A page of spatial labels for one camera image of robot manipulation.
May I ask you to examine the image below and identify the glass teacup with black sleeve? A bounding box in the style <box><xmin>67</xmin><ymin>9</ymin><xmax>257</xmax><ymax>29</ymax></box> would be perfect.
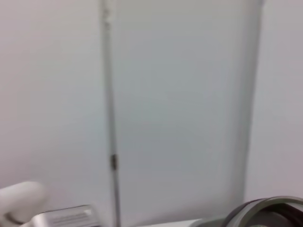
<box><xmin>223</xmin><ymin>195</ymin><xmax>303</xmax><ymax>227</ymax></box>

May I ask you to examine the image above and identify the metal partition strip with hinge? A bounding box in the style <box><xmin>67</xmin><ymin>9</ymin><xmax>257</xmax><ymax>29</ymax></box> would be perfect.
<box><xmin>99</xmin><ymin>0</ymin><xmax>122</xmax><ymax>227</ymax></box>

